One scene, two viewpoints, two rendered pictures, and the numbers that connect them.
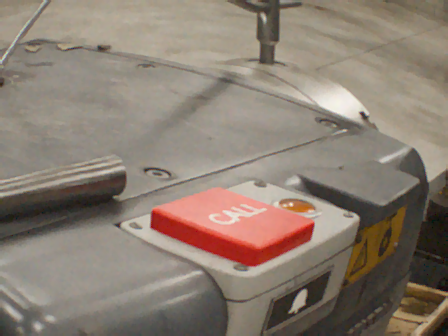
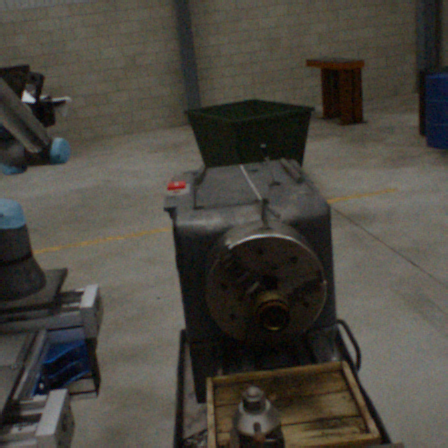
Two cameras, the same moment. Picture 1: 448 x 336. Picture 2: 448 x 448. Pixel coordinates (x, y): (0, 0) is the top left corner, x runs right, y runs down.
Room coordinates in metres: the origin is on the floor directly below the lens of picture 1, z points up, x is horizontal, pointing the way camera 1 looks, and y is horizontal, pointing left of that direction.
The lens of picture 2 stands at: (2.29, -0.83, 1.75)
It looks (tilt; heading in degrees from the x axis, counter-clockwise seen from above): 19 degrees down; 150
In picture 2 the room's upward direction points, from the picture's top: 7 degrees counter-clockwise
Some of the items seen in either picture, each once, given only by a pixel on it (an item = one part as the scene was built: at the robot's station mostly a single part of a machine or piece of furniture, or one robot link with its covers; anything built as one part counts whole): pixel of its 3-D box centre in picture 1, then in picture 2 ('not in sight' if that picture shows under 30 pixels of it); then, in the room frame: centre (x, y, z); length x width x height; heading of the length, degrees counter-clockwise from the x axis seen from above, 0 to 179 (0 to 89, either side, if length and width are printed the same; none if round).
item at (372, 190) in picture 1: (358, 195); (177, 206); (0.73, -0.09, 1.24); 0.09 x 0.08 x 0.03; 151
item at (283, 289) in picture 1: (242, 269); (178, 196); (0.60, -0.02, 1.23); 0.13 x 0.08 x 0.05; 151
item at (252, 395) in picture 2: not in sight; (253, 397); (1.58, -0.40, 1.17); 0.04 x 0.04 x 0.03
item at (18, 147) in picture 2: not in sight; (16, 154); (0.53, -0.48, 1.46); 0.11 x 0.08 x 0.11; 41
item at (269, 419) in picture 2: not in sight; (255, 413); (1.58, -0.40, 1.13); 0.08 x 0.08 x 0.03
